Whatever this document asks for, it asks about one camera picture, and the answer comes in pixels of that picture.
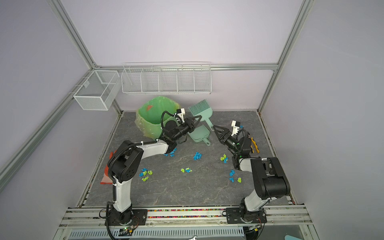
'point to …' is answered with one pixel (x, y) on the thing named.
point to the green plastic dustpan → (199, 134)
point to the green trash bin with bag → (148, 115)
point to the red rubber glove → (106, 179)
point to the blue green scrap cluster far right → (232, 172)
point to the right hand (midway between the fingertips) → (214, 129)
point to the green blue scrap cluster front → (187, 170)
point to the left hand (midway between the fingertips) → (204, 118)
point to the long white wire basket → (166, 78)
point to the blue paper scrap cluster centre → (197, 156)
